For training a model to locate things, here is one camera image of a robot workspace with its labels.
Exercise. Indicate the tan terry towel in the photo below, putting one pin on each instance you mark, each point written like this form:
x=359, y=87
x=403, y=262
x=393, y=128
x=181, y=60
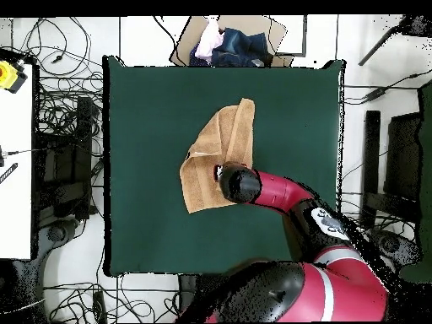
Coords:
x=209, y=152

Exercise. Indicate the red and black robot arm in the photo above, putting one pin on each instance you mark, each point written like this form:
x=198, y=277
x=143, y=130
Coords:
x=337, y=290

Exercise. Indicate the dark green table cloth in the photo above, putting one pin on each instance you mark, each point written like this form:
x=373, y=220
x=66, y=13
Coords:
x=152, y=236

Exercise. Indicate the blue jeans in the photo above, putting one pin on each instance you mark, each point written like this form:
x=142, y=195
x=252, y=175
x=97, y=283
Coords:
x=243, y=47

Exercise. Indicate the pale pink garment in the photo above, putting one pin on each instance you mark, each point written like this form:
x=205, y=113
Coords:
x=209, y=40

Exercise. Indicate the cardboard box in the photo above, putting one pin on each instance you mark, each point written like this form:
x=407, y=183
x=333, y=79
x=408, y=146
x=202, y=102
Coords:
x=189, y=40

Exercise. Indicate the black power strip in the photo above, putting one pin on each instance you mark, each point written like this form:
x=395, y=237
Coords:
x=99, y=307

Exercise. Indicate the white desk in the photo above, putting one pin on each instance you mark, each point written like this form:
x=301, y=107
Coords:
x=15, y=202

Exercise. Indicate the green cloth covered stand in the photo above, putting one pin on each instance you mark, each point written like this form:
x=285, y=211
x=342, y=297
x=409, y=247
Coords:
x=426, y=168

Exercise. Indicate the black label strip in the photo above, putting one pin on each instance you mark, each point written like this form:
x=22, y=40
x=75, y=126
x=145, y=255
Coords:
x=8, y=172

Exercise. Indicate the yellow emergency stop button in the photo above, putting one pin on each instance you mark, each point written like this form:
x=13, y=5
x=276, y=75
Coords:
x=8, y=76

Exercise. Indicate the black tripod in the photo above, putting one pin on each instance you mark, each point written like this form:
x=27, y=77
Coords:
x=418, y=25

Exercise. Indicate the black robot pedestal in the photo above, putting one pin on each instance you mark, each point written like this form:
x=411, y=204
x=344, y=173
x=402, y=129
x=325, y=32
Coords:
x=187, y=293

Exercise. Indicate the black metal frame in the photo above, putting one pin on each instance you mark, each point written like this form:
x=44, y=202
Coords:
x=371, y=152
x=84, y=135

